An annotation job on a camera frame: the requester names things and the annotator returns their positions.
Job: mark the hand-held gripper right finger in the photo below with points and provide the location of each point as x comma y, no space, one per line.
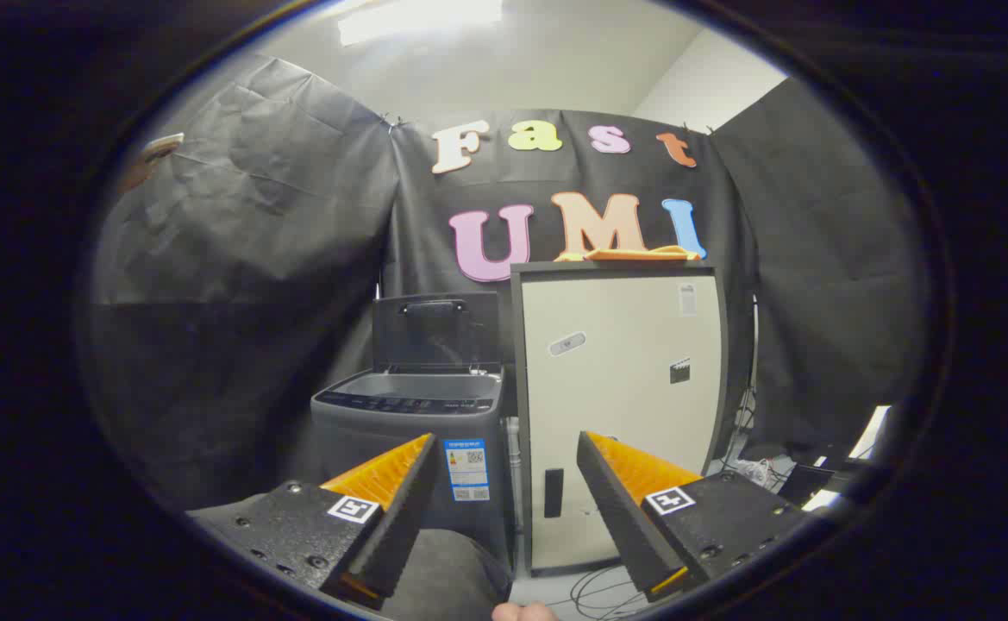
620,517

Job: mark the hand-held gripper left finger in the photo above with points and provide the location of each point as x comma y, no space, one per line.
400,526

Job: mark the grey washing machine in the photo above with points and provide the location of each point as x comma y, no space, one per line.
357,440

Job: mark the orange polo shirt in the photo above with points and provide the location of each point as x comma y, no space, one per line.
633,254

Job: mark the black box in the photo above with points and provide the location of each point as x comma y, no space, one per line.
805,483

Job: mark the black backdrop cloth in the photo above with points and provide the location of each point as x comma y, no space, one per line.
253,259

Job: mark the beige cabinet with dark frame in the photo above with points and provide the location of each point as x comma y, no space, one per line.
616,388

